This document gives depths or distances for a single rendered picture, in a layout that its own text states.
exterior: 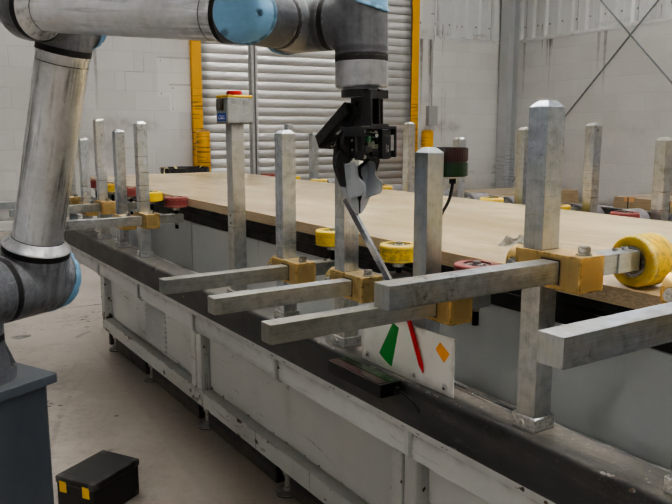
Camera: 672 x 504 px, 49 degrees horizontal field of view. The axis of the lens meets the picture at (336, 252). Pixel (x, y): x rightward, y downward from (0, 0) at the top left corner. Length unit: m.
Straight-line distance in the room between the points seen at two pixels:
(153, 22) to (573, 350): 0.90
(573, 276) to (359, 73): 0.48
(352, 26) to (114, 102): 7.97
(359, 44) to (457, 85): 10.08
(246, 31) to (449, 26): 10.18
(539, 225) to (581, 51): 9.85
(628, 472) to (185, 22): 0.94
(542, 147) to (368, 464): 1.15
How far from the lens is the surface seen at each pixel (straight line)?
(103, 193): 3.07
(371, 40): 1.25
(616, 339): 0.73
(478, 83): 11.56
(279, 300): 1.35
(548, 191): 1.07
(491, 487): 1.28
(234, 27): 1.19
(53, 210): 1.75
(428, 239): 1.25
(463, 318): 1.23
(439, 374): 1.26
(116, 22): 1.38
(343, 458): 2.09
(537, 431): 1.14
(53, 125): 1.70
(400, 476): 1.82
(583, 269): 1.03
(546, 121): 1.06
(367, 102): 1.24
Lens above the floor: 1.14
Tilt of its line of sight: 10 degrees down
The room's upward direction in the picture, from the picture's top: straight up
